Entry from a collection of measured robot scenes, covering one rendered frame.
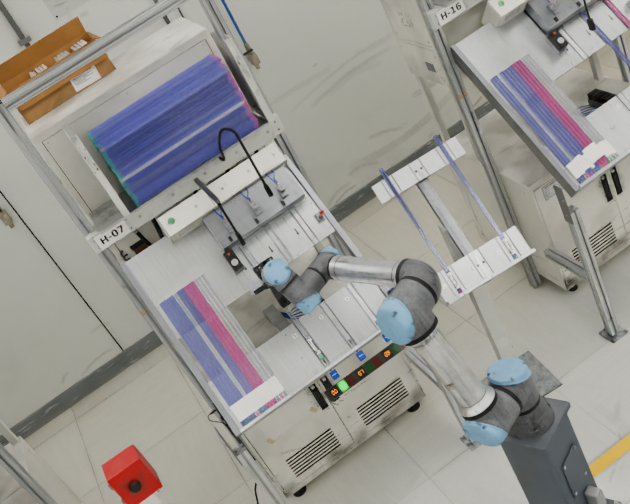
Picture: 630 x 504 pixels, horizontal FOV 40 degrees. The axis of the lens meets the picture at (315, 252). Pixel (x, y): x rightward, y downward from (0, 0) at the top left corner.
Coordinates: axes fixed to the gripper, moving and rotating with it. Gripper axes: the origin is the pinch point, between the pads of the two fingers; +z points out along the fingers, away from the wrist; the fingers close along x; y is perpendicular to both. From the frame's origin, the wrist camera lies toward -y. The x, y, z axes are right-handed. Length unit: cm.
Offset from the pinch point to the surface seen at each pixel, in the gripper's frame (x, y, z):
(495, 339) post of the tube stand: -61, -67, 32
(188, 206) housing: 7.4, 37.3, 11.6
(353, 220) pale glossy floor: -78, -1, 200
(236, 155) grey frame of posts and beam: -16.3, 42.9, 12.2
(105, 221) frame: 33, 49, 11
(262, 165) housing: -21.7, 34.9, 11.0
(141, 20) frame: -12, 92, -13
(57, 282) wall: 74, 60, 175
